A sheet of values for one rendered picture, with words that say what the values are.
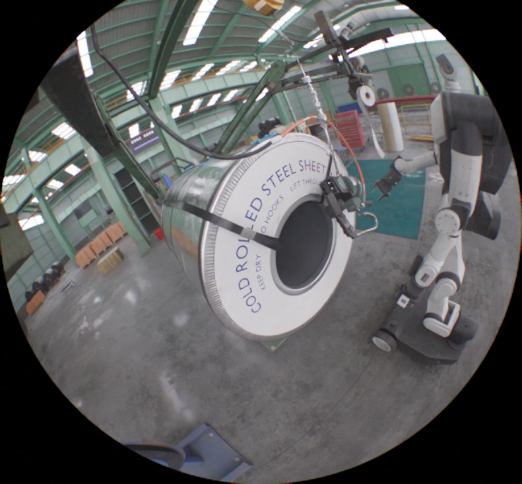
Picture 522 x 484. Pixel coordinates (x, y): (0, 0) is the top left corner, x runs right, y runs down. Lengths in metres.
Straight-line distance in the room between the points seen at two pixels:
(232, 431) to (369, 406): 0.92
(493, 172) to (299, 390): 1.50
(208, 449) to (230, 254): 1.49
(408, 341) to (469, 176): 1.05
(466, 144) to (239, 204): 0.72
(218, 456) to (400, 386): 1.29
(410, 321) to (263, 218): 1.17
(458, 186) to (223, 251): 0.76
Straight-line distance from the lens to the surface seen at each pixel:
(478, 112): 0.50
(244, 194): 0.69
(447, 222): 0.57
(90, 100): 0.53
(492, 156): 0.69
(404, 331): 1.37
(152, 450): 1.06
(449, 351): 1.42
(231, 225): 0.63
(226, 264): 0.71
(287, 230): 1.48
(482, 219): 0.80
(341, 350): 1.48
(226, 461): 1.65
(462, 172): 0.52
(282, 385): 1.49
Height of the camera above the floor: 1.40
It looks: 26 degrees down
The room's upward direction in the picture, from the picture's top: 24 degrees counter-clockwise
